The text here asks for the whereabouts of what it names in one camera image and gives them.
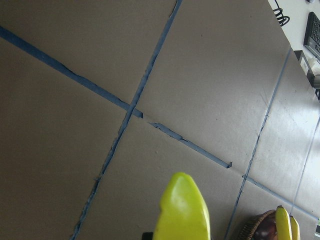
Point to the yellow banana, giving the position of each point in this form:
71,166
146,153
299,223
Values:
295,228
283,224
183,212

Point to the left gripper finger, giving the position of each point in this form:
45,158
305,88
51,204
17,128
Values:
147,236

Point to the dark red apple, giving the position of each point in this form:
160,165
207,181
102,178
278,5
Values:
266,230

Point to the brown wicker basket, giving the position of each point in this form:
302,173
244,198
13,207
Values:
249,228

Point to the black keyboard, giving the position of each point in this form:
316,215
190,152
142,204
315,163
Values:
312,35

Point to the black label box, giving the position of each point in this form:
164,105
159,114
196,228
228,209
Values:
314,79

